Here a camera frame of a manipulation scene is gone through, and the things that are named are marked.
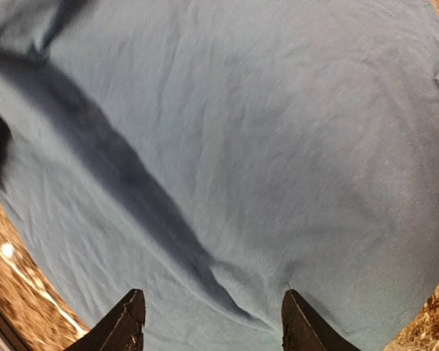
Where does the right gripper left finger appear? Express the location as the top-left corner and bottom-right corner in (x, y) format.
(65, 289), (146, 351)

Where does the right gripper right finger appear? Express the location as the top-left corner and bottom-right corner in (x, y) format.
(281, 289), (359, 351)

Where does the blue t-shirt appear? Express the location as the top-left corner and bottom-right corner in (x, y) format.
(0, 1), (439, 350)

